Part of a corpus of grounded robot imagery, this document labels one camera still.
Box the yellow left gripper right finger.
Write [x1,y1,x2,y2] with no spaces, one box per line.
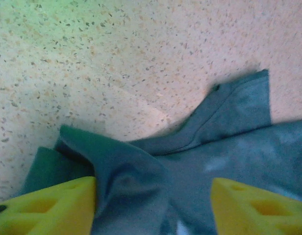
[211,177,302,235]

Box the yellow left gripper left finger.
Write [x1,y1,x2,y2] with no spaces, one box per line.
[0,176,97,235]

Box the dark blue t-shirt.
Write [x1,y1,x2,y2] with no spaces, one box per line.
[18,69,302,235]

